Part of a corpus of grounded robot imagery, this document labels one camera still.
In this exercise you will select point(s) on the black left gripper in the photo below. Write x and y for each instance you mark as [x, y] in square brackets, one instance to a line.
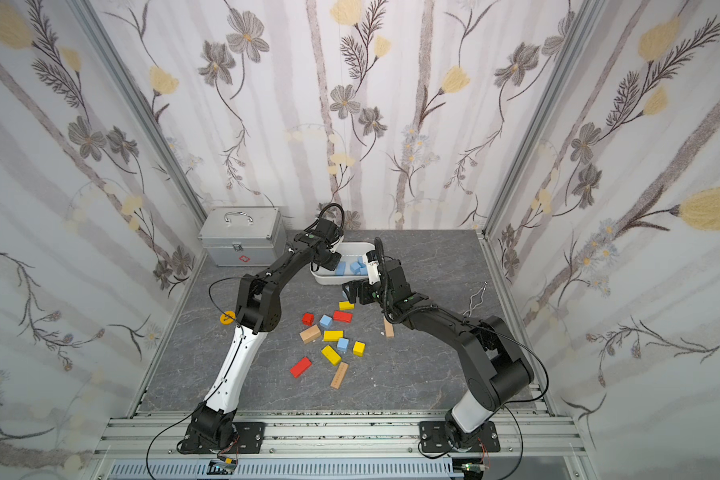
[327, 258]

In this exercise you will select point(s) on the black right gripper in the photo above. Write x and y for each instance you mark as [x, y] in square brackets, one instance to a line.
[360, 291]

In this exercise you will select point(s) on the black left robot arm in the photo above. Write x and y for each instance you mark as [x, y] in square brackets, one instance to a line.
[258, 310]

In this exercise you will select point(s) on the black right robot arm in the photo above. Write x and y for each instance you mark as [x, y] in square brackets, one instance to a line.
[494, 366]

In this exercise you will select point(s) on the white plastic tub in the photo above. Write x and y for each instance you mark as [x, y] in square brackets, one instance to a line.
[349, 251]

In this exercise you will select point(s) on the red rectangular block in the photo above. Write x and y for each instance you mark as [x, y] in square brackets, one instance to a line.
[343, 316]

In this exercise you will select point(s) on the yellow flat block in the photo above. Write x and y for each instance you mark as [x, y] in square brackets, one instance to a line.
[332, 335]

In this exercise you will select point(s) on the natural wood long block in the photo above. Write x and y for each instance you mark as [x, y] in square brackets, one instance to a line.
[388, 329]
[339, 375]

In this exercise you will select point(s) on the yellow cube block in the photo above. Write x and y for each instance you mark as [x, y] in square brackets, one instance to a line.
[359, 349]

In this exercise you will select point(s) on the yellow long block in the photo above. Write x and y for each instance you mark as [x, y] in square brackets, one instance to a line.
[331, 355]

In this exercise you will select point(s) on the red long block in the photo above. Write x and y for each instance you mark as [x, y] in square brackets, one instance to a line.
[301, 367]

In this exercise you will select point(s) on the silver first aid case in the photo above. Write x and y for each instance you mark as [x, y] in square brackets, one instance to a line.
[244, 236]

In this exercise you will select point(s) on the yellow big blind chip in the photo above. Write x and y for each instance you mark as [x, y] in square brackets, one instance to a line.
[227, 318]

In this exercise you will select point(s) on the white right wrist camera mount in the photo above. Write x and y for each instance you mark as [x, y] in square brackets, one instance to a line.
[372, 267]

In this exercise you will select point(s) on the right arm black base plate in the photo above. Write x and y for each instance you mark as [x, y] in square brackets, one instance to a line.
[438, 437]

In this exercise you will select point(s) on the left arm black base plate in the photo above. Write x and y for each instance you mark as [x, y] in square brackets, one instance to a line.
[229, 438]

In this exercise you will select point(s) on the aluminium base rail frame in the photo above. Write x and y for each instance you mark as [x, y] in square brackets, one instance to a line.
[534, 445]

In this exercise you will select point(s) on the white vented cable duct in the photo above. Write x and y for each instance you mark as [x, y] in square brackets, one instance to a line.
[329, 468]

